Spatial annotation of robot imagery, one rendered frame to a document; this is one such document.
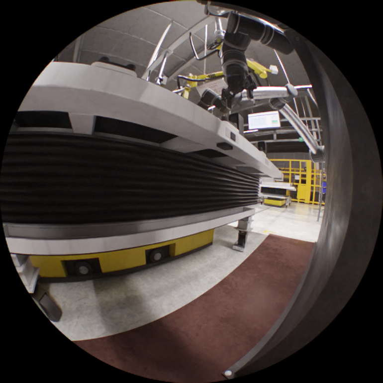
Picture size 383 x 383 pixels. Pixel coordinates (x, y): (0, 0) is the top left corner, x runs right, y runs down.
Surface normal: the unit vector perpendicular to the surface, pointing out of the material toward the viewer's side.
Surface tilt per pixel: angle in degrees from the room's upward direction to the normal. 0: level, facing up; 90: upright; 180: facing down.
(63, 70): 90
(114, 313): 0
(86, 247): 90
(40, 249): 90
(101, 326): 0
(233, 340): 0
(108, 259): 90
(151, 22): 175
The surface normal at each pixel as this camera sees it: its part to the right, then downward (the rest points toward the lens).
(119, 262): 0.68, 0.09
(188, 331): 0.07, -1.00
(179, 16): -0.02, 1.00
